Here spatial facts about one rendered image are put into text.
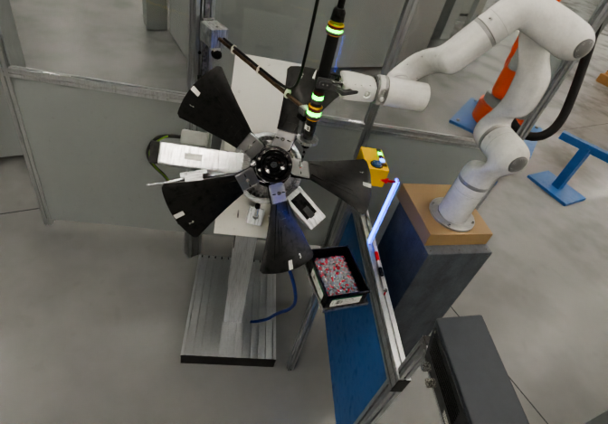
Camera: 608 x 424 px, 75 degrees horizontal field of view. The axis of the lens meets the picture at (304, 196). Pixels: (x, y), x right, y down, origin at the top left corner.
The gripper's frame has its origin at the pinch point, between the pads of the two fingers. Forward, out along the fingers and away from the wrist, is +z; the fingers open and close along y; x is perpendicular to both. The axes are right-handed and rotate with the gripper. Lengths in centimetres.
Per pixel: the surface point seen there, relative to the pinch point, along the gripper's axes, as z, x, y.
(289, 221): 1.1, -46.8, -10.7
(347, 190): -16.5, -34.2, -5.8
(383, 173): -39, -45, 21
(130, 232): 80, -151, 70
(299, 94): 3.2, -13.3, 15.7
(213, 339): 22, -143, -2
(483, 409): -32, -27, -78
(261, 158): 13.8, -27.3, -4.1
